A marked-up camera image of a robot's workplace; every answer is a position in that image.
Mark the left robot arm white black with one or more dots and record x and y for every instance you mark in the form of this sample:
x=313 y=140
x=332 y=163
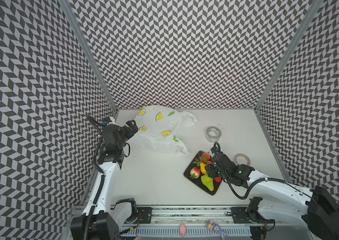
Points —
x=99 y=219

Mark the small red fake fruit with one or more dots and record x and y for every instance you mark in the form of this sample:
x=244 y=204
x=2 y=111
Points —
x=195 y=173

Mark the black cutting board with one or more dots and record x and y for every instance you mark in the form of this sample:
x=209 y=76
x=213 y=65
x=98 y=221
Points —
x=198 y=182

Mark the clear packing tape roll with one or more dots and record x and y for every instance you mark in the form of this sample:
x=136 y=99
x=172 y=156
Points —
x=213 y=134

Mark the aluminium corner post left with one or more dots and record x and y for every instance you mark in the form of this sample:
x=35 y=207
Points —
x=71 y=19

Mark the white lemon-print plastic bag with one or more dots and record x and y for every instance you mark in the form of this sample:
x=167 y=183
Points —
x=157 y=127

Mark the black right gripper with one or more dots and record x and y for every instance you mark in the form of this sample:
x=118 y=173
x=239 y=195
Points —
x=213 y=169

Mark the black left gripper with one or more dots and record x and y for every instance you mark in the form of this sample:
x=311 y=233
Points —
x=133 y=126

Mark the pink toy figure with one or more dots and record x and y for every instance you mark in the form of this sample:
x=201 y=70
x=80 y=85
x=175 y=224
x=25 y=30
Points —
x=182 y=230

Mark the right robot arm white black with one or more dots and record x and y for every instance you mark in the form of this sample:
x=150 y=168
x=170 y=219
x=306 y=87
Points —
x=314 y=209

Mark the green fake fruit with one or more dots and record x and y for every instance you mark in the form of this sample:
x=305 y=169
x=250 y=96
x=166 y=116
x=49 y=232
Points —
x=208 y=182

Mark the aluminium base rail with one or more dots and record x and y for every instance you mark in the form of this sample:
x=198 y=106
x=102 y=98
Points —
x=205 y=214

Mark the aluminium corner post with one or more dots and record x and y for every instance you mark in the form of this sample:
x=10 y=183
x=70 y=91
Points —
x=302 y=28
x=71 y=19

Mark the purple toy figure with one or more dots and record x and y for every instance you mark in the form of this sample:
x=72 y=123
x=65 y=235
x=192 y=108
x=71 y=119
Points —
x=212 y=226

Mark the aluminium corner post right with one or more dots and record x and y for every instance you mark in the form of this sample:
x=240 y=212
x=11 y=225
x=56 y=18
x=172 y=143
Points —
x=302 y=28

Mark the red fake strawberry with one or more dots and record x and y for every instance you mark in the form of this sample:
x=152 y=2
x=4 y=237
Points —
x=217 y=180

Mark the beige masking tape roll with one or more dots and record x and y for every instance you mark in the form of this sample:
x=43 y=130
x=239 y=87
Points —
x=241 y=159

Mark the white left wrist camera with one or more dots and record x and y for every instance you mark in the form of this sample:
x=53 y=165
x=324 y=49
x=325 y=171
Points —
x=108 y=121

